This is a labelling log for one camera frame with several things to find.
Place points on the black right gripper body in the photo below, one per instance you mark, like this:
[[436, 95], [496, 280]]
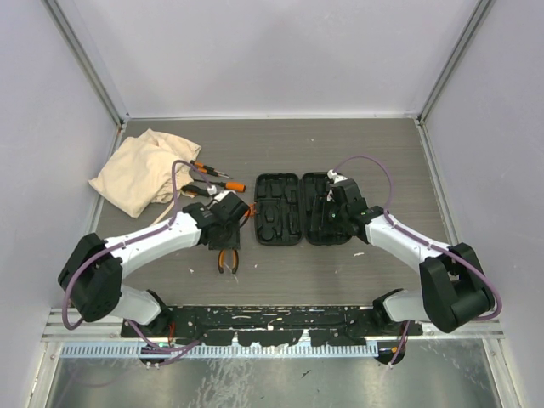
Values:
[[337, 214]]

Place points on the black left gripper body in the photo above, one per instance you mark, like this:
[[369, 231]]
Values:
[[226, 228]]

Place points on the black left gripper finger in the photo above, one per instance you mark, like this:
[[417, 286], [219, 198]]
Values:
[[219, 243], [234, 238]]

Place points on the orange black needle nose pliers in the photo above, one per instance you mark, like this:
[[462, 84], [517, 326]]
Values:
[[228, 261]]

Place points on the black plastic tool case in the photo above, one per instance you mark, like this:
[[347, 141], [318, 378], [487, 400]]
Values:
[[289, 209]]

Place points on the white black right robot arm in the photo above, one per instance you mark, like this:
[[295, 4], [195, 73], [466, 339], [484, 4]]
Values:
[[453, 289]]

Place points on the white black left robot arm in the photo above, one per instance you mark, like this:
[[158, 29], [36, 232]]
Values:
[[93, 276]]

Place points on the black orange grip screwdriver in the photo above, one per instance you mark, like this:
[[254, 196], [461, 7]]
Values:
[[193, 190]]

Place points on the small orange black precision screwdriver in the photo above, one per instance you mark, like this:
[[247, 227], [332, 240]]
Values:
[[201, 164]]

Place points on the orange handle black shaft screwdriver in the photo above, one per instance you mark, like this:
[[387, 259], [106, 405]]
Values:
[[232, 186]]

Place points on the beige cloth drawstring bag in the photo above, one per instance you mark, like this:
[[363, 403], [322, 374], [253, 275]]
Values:
[[140, 171]]

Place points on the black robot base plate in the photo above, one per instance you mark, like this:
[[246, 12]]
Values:
[[274, 326]]

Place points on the white slotted cable duct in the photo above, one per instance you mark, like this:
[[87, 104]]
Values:
[[138, 349]]

